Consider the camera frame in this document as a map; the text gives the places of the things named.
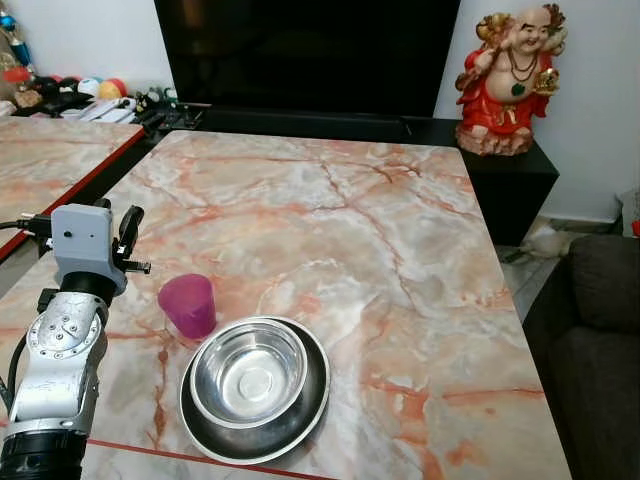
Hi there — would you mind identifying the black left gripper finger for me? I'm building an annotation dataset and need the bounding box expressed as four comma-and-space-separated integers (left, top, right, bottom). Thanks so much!
118, 204, 147, 252

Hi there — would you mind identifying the purple plastic cup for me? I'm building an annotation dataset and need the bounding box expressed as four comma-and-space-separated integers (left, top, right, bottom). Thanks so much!
158, 274, 218, 342

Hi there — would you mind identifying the white paper stack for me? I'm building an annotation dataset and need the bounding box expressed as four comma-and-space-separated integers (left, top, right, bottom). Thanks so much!
74, 97, 138, 124

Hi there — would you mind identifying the orange ball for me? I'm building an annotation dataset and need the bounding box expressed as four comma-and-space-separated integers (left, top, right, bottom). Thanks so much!
97, 78, 129, 102

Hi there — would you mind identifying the black plush toy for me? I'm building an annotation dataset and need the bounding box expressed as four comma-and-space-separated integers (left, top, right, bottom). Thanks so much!
38, 75, 83, 113

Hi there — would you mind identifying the stainless steel bowl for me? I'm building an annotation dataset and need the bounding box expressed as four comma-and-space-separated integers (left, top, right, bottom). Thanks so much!
189, 319, 310, 430

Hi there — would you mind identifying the white fluffy floor item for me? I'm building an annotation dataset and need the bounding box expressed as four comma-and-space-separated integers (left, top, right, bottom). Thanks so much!
518, 224, 573, 264

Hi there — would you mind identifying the dark grey sofa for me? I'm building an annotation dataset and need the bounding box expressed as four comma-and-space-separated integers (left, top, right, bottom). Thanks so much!
521, 232, 640, 480

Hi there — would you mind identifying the red lidded jar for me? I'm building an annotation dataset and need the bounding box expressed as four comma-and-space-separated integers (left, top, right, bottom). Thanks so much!
0, 65, 43, 110

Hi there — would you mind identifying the blue ball trophy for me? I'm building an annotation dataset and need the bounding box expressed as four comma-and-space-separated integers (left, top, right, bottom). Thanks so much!
0, 10, 33, 73

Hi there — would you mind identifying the stainless steel plate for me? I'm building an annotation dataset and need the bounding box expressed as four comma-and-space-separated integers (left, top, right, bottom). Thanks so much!
178, 315, 332, 467

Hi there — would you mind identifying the black flat television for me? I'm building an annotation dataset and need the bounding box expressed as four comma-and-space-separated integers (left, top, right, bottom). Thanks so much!
153, 0, 463, 120

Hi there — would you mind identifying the red laughing Buddha statue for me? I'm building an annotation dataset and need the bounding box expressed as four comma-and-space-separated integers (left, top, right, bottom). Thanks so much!
455, 3, 569, 157

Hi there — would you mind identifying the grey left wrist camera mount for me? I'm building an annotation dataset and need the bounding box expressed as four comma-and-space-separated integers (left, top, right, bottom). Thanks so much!
50, 201, 117, 282

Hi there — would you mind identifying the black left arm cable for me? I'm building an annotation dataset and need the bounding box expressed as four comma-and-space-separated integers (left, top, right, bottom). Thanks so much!
0, 214, 57, 242

